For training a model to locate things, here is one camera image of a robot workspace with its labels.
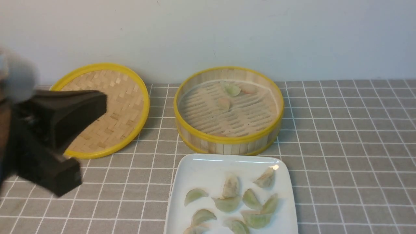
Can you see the pink dumpling steamer back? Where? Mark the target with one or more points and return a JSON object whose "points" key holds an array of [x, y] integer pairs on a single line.
{"points": [[249, 89]]}

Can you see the pink dumpling steamer centre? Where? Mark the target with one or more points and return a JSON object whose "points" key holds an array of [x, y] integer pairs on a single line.
{"points": [[224, 104]]}

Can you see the bamboo steamer basket yellow rim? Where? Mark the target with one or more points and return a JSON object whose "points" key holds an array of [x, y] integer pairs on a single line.
{"points": [[252, 123]]}

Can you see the dumpling plate upper right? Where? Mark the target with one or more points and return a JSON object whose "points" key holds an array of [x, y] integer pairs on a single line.
{"points": [[267, 179]]}

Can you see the dumpling plate upper centre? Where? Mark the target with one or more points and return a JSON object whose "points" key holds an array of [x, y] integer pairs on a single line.
{"points": [[231, 187]]}

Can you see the bamboo steamer lid yellow rim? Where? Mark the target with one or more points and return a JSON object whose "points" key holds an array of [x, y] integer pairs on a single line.
{"points": [[128, 106]]}

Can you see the white rectangular plate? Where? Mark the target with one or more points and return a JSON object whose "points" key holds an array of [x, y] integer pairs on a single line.
{"points": [[209, 171]]}

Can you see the green dumpling plate bottom centre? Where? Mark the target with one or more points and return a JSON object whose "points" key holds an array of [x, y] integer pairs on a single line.
{"points": [[236, 226]]}

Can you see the green dumpling plate lower right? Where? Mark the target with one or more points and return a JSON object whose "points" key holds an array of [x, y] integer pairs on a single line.
{"points": [[256, 220]]}

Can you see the pink dumpling steamer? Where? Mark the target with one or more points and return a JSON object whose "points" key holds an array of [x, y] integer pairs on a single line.
{"points": [[249, 89], [224, 104]]}

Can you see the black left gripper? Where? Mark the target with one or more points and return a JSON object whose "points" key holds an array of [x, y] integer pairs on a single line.
{"points": [[55, 119]]}

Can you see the grey checked tablecloth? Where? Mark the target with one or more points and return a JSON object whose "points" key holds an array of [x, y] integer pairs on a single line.
{"points": [[349, 147]]}

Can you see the green dumpling steamer top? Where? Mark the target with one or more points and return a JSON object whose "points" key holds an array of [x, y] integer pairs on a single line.
{"points": [[230, 89]]}

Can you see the dumpling plate bottom left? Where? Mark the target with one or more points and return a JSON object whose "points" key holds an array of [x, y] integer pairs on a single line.
{"points": [[197, 229]]}

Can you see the green dumpling plate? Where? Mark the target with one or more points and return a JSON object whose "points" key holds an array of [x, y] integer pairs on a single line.
{"points": [[270, 205], [256, 220], [227, 205], [201, 216], [236, 226]]}

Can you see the green dumpling plate lower left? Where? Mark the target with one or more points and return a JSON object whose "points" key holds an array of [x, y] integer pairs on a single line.
{"points": [[201, 216]]}

